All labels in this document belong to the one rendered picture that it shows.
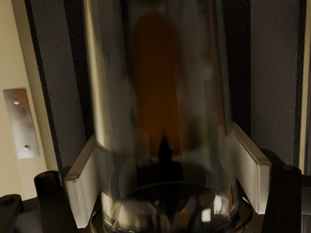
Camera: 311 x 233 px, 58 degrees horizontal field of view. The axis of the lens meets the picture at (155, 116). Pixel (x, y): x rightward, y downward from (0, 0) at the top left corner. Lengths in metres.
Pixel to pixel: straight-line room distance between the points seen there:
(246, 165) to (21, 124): 0.22
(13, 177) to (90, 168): 0.71
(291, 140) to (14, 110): 0.28
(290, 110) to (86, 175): 0.22
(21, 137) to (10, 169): 0.56
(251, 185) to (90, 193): 0.09
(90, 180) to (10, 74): 0.16
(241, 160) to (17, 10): 0.25
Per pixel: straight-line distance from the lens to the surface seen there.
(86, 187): 0.16
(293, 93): 0.31
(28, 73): 0.32
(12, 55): 0.30
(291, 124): 0.32
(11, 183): 0.89
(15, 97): 0.30
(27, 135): 0.31
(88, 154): 0.18
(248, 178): 0.17
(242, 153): 0.17
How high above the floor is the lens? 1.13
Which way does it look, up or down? 15 degrees up
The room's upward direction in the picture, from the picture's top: 175 degrees clockwise
